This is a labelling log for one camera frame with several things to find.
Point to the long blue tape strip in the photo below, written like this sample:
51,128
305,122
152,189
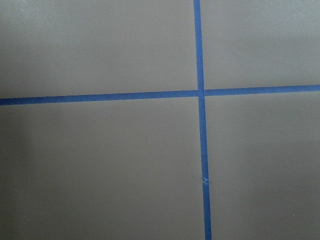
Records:
202,120

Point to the crossing blue tape strip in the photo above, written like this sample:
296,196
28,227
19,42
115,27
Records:
158,95

